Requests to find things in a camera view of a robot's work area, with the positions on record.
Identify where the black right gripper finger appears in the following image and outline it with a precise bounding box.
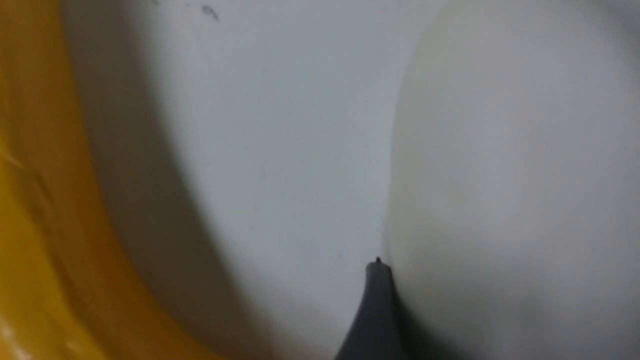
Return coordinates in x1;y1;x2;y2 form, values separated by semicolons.
334;257;410;360

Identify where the white radish toy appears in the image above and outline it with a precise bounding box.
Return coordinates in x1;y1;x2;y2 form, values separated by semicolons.
388;0;640;360

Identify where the yellow orange mango toy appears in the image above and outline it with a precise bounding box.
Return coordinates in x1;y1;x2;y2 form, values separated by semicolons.
0;0;220;360

